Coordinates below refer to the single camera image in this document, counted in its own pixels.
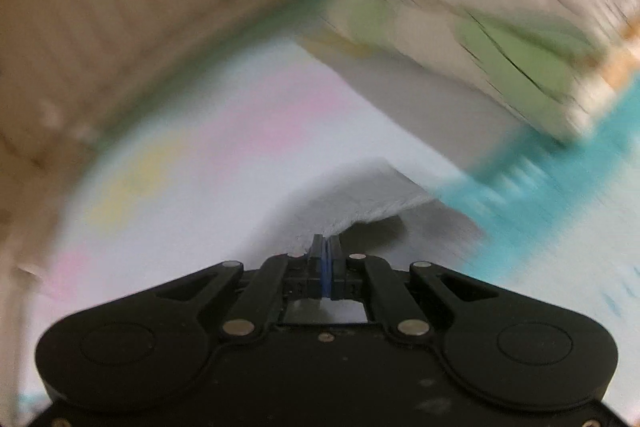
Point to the pastel printed blanket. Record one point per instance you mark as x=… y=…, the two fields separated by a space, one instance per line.
x=200 y=187

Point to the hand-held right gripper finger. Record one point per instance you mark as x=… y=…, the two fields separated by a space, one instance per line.
x=331 y=274
x=321 y=274

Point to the grey pants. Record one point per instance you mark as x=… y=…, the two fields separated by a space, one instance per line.
x=372 y=192

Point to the beige bed frame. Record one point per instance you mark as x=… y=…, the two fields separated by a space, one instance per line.
x=125 y=7

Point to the white and green pillow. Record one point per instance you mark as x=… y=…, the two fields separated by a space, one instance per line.
x=450 y=2

